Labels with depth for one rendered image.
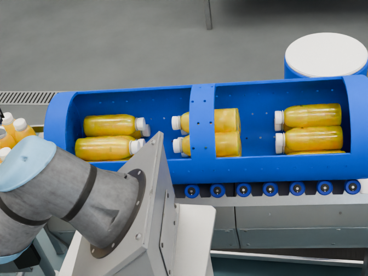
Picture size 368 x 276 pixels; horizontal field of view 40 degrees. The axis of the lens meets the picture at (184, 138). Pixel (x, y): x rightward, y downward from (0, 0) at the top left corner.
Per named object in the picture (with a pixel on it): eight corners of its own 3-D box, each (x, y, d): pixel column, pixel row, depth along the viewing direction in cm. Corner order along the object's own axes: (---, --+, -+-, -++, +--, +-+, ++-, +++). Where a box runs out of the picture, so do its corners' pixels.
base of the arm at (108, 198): (128, 234, 88) (80, 210, 84) (89, 258, 98) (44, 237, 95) (147, 166, 98) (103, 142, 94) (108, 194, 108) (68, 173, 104)
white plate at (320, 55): (383, 64, 165) (383, 67, 166) (344, 25, 186) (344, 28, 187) (304, 85, 163) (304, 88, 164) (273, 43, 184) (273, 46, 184)
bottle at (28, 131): (36, 152, 178) (20, 116, 167) (50, 157, 175) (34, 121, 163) (23, 165, 174) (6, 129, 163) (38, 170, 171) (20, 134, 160)
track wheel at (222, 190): (224, 182, 143) (225, 181, 145) (208, 183, 144) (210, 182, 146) (225, 198, 144) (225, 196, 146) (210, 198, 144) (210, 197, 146)
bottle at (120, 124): (87, 141, 154) (139, 139, 151) (80, 127, 149) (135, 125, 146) (91, 125, 158) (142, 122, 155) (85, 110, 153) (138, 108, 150)
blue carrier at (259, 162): (370, 200, 136) (384, 119, 117) (63, 207, 149) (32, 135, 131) (353, 132, 157) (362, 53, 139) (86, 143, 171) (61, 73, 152)
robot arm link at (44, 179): (88, 188, 87) (17, 151, 82) (49, 237, 92) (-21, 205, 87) (93, 150, 97) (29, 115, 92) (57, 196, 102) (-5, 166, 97)
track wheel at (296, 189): (305, 180, 140) (304, 179, 142) (288, 180, 141) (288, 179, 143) (305, 196, 140) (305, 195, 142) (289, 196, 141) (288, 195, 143)
